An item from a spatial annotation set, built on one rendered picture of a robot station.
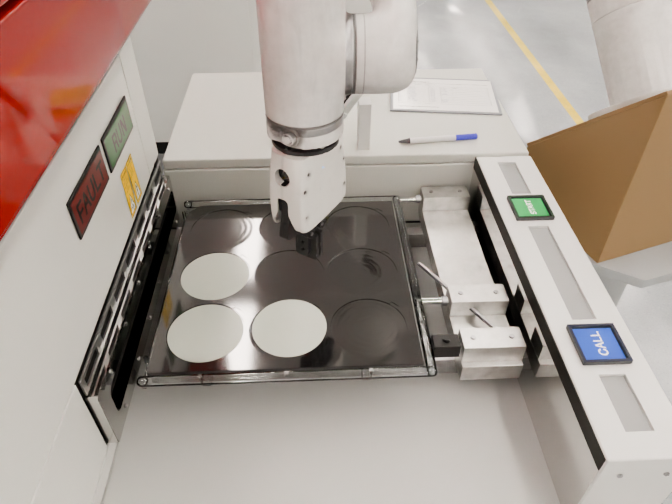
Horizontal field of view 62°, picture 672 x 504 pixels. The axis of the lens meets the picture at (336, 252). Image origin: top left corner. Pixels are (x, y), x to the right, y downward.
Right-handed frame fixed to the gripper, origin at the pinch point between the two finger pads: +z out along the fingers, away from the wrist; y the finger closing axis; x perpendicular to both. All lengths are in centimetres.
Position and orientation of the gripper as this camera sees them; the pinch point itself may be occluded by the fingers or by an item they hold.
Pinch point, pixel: (309, 241)
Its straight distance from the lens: 72.4
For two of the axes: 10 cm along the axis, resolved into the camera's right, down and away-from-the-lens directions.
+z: 0.0, 7.5, 6.6
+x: -8.6, -3.4, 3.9
